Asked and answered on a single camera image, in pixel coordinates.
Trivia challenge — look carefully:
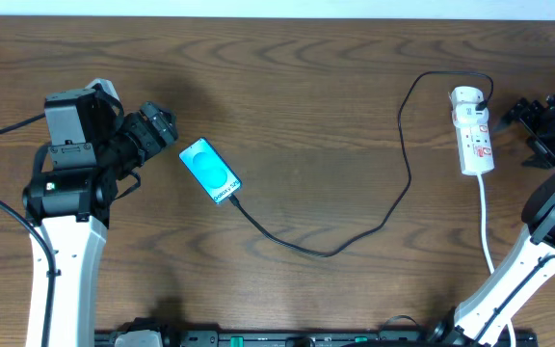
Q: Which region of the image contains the black charging cable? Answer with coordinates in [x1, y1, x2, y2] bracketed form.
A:
[228, 70, 495, 259]

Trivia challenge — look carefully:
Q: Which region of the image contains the turquoise screen smartphone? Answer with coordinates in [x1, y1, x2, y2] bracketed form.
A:
[179, 137, 242, 204]

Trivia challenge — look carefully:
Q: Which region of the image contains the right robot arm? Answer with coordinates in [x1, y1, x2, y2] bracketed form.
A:
[427, 86, 555, 346]

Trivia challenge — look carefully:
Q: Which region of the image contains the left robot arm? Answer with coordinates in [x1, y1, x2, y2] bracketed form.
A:
[22, 81, 178, 346]

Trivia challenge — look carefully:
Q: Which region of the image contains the white USB charger plug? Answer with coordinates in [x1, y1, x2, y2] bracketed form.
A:
[450, 86, 489, 128]

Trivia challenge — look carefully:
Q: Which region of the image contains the white power strip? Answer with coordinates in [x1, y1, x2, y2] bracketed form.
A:
[452, 105, 494, 176]

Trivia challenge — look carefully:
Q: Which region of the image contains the black right camera cable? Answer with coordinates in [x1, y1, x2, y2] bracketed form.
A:
[469, 253, 555, 346]

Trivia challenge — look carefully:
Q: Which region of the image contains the black camera cable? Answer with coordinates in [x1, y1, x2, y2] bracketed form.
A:
[0, 113, 61, 347]
[469, 253, 555, 346]

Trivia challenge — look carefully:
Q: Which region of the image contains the white power strip cord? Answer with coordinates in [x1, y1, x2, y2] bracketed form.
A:
[476, 173, 518, 347]

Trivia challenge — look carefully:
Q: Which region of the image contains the black left camera cable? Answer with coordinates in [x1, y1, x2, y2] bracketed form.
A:
[0, 113, 61, 347]

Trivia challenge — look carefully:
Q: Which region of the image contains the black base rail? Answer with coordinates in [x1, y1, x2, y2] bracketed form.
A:
[93, 315, 539, 347]

